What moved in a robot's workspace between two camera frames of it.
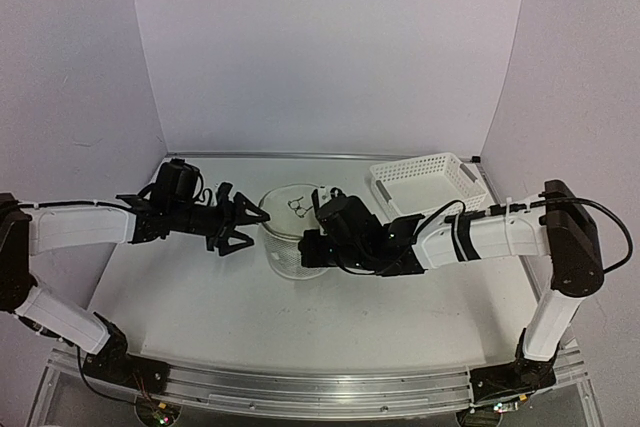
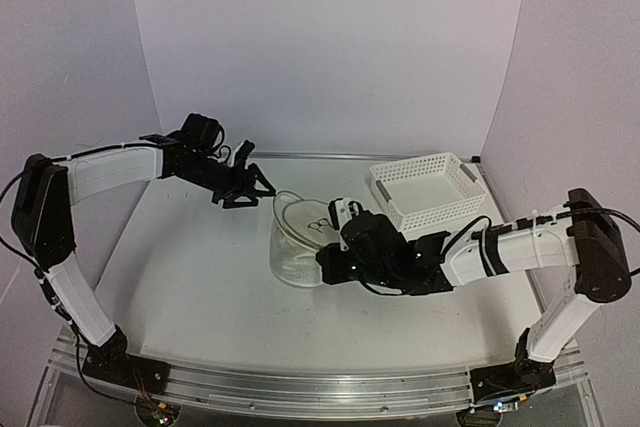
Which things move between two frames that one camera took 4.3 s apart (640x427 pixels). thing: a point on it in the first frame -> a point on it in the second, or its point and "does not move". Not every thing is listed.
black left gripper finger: x=226 y=249 -> x=232 y=202
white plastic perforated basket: x=417 y=186 does not move
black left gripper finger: x=241 y=217 -> x=259 y=176
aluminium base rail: x=321 y=387 does not move
